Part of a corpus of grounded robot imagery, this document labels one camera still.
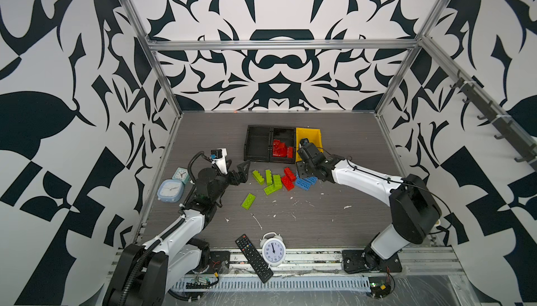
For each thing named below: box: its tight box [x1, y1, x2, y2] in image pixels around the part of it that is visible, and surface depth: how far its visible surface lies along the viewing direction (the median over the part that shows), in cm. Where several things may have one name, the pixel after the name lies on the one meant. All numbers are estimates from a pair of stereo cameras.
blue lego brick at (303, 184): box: [295, 177, 312, 191], surface depth 93 cm
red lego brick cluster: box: [281, 166, 297, 192], surface depth 95 cm
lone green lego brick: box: [241, 192, 257, 210], surface depth 91 cm
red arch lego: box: [272, 139, 288, 158], surface depth 104 cm
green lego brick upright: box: [265, 169, 272, 186], surface depth 95 cm
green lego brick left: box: [252, 169, 266, 186], surface depth 96 cm
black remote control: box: [234, 234, 275, 284], surface depth 75 cm
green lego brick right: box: [263, 174, 283, 196], surface depth 93 cm
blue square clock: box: [156, 179, 185, 204], surface depth 89 cm
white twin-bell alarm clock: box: [259, 231, 286, 268], surface depth 76 cm
